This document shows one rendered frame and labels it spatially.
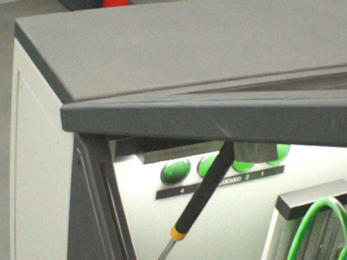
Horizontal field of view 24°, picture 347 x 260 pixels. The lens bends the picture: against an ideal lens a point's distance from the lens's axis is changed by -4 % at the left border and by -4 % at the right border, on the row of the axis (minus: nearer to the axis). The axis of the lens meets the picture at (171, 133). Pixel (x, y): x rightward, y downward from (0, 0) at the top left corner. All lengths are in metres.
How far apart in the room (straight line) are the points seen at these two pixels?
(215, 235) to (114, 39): 0.35
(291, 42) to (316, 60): 0.07
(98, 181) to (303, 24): 0.54
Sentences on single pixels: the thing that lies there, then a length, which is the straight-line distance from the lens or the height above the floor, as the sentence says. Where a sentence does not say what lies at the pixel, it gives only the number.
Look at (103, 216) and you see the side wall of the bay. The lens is 1.10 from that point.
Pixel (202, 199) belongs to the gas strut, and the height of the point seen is 1.54.
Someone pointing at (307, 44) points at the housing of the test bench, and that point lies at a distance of 1.39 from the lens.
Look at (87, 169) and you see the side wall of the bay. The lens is 1.12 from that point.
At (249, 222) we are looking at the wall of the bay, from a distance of 1.37.
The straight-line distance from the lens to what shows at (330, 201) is 1.16.
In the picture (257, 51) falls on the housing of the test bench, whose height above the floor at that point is 1.50.
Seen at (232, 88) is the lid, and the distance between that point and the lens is 1.01.
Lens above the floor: 2.05
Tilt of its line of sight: 31 degrees down
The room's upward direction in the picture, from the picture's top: 8 degrees clockwise
